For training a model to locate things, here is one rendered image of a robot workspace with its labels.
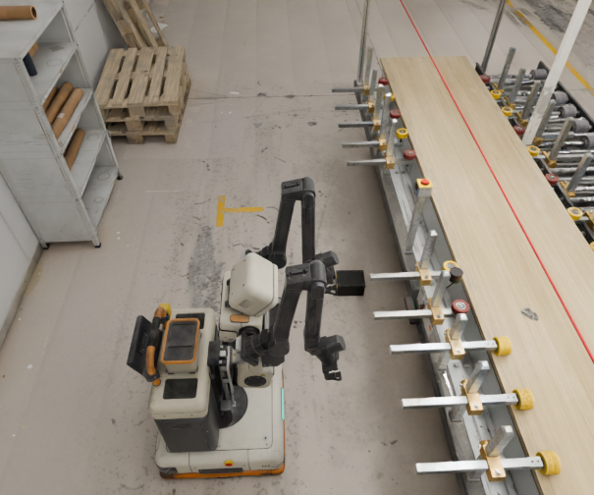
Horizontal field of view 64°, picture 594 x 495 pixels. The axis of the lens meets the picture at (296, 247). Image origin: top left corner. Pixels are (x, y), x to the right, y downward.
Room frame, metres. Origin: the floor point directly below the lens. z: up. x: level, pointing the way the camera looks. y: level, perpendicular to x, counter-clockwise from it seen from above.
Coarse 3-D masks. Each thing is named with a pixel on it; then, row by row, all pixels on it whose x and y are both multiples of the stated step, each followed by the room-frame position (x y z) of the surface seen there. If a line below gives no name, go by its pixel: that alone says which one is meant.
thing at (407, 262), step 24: (360, 96) 3.73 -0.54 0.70; (384, 192) 2.48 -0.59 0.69; (408, 264) 1.83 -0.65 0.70; (408, 288) 1.68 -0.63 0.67; (432, 336) 1.34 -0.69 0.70; (432, 360) 1.20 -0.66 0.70; (432, 384) 1.11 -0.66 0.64; (456, 432) 0.85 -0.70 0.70; (456, 456) 0.75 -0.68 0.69; (480, 480) 0.65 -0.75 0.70
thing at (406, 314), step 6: (378, 312) 1.37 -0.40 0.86; (384, 312) 1.38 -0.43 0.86; (390, 312) 1.38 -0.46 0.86; (396, 312) 1.38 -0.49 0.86; (402, 312) 1.38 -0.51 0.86; (408, 312) 1.38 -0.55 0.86; (414, 312) 1.38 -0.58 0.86; (420, 312) 1.38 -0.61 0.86; (426, 312) 1.38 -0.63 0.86; (444, 312) 1.38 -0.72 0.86; (450, 312) 1.38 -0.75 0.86; (378, 318) 1.35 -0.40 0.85; (384, 318) 1.35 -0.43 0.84; (390, 318) 1.35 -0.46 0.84; (396, 318) 1.36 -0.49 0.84; (402, 318) 1.36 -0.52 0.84; (408, 318) 1.36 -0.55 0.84; (414, 318) 1.36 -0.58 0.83
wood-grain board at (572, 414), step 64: (384, 64) 3.91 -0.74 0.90; (448, 64) 3.91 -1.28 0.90; (448, 128) 2.94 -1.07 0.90; (512, 128) 2.94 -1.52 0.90; (448, 192) 2.23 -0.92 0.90; (512, 192) 2.23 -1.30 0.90; (512, 256) 1.71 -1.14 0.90; (576, 256) 1.71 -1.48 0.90; (512, 320) 1.30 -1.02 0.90; (576, 320) 1.30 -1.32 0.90; (512, 384) 0.98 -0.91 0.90; (576, 384) 0.98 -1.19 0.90; (576, 448) 0.71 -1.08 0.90
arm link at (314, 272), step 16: (288, 272) 0.99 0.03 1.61; (304, 272) 0.99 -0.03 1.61; (320, 272) 0.98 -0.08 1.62; (288, 288) 0.94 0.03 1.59; (304, 288) 0.95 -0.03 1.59; (288, 304) 0.96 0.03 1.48; (288, 320) 0.96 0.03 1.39; (288, 336) 0.95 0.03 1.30; (272, 352) 0.93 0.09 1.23; (288, 352) 0.93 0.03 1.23
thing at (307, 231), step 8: (304, 200) 1.36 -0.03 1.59; (312, 200) 1.36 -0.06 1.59; (304, 208) 1.39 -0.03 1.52; (312, 208) 1.39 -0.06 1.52; (304, 216) 1.39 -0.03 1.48; (312, 216) 1.39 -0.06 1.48; (304, 224) 1.39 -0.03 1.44; (312, 224) 1.39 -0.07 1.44; (304, 232) 1.39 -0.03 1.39; (312, 232) 1.39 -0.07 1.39; (304, 240) 1.39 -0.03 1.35; (312, 240) 1.39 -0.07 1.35; (304, 248) 1.39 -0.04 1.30; (312, 248) 1.39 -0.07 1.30; (304, 256) 1.38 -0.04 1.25; (312, 256) 1.39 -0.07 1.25
